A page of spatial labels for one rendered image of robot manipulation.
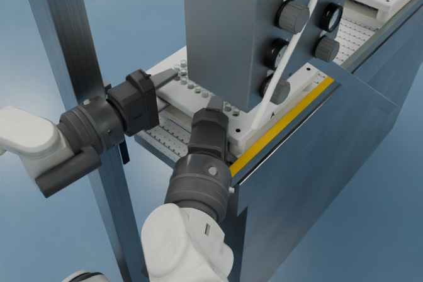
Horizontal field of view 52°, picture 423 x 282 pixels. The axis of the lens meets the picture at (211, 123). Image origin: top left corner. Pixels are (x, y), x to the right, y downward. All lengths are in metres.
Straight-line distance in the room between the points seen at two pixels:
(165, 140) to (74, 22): 0.26
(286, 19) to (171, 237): 0.28
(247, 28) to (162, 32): 2.25
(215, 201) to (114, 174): 0.42
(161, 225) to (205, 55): 0.22
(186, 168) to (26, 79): 2.00
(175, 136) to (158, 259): 0.33
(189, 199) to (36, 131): 0.25
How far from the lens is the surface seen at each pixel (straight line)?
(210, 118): 0.65
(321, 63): 0.75
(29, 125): 0.70
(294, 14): 0.49
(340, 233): 1.82
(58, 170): 0.69
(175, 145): 0.80
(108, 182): 0.98
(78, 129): 0.70
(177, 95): 0.78
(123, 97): 0.72
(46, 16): 0.70
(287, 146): 0.85
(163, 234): 0.54
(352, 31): 1.11
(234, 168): 0.71
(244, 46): 0.49
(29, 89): 2.48
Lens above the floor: 1.52
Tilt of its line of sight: 46 degrees down
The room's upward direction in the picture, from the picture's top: straight up
